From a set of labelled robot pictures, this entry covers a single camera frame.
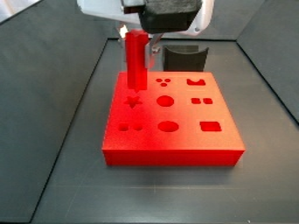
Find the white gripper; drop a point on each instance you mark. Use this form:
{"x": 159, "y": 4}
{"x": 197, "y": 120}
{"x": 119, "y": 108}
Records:
{"x": 111, "y": 9}

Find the red star peg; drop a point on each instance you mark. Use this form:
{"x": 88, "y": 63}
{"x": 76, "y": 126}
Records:
{"x": 136, "y": 40}

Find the red shape sorter board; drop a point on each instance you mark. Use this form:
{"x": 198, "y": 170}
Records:
{"x": 174, "y": 124}

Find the black curved holder stand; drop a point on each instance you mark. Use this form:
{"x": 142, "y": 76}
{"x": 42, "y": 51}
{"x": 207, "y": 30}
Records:
{"x": 185, "y": 58}

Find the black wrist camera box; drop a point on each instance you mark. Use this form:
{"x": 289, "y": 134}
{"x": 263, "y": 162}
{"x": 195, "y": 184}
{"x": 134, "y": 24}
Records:
{"x": 163, "y": 15}

